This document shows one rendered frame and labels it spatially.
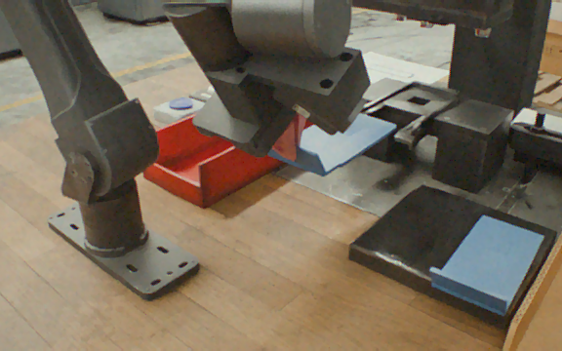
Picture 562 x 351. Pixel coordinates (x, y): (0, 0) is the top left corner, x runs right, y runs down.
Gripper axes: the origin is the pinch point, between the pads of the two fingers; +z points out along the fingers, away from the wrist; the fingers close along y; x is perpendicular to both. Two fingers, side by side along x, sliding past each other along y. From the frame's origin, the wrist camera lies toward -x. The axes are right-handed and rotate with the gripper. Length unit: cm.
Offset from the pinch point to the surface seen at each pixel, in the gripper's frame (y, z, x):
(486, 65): 40.6, 27.7, -2.4
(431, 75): 48, 43, 13
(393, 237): 0.1, 10.8, -9.4
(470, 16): 25.2, 2.9, -7.6
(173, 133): 0.4, 8.2, 23.5
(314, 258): -5.9, 9.5, -3.7
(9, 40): 79, 153, 434
